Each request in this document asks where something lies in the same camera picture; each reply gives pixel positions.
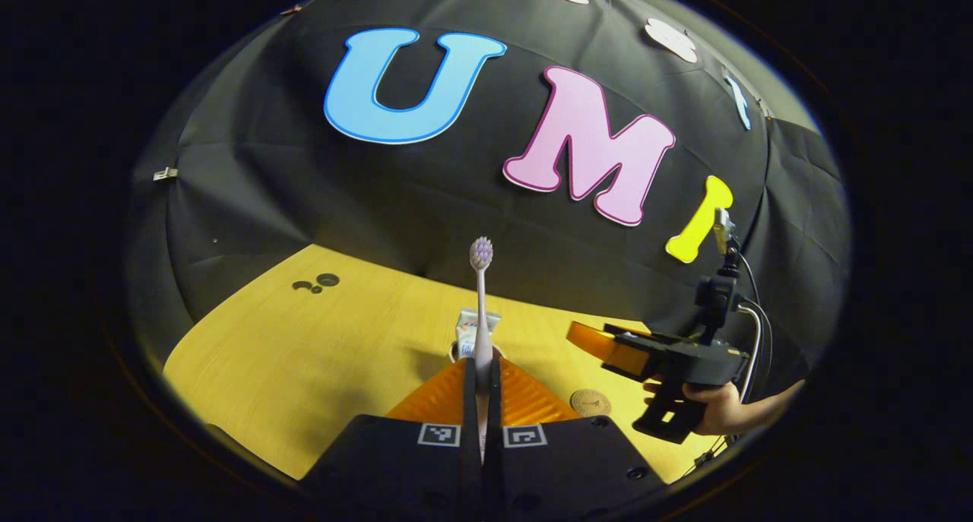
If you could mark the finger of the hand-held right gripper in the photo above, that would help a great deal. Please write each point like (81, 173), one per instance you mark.
(600, 343)

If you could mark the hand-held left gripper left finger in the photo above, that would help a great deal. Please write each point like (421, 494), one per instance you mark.
(469, 400)

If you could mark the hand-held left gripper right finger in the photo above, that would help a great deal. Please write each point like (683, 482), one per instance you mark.
(495, 400)

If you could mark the round wooden coaster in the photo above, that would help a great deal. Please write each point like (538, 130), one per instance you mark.
(590, 402)

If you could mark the white toothpaste tube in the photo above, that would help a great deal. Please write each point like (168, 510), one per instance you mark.
(466, 326)

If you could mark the white toothbrush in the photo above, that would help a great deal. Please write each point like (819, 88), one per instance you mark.
(482, 309)

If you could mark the small metal cloth clip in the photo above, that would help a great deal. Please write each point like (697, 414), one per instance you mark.
(165, 174)

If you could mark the small orange cloth clip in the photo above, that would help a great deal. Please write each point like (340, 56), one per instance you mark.
(291, 9)

